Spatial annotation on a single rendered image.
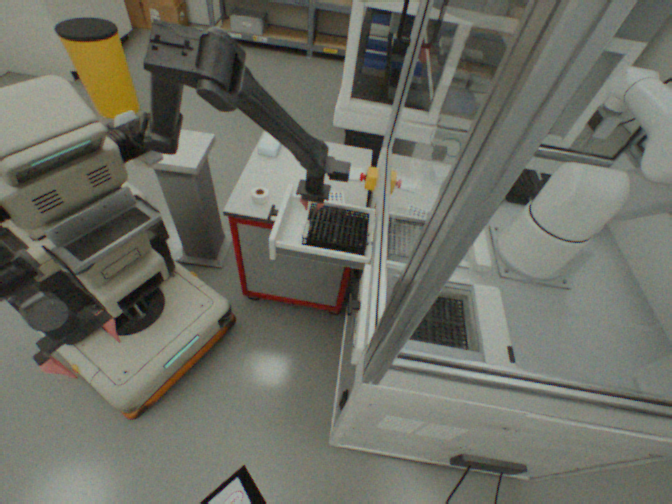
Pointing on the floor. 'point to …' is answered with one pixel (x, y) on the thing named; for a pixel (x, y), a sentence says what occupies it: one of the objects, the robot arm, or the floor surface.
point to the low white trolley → (260, 265)
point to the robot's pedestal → (193, 201)
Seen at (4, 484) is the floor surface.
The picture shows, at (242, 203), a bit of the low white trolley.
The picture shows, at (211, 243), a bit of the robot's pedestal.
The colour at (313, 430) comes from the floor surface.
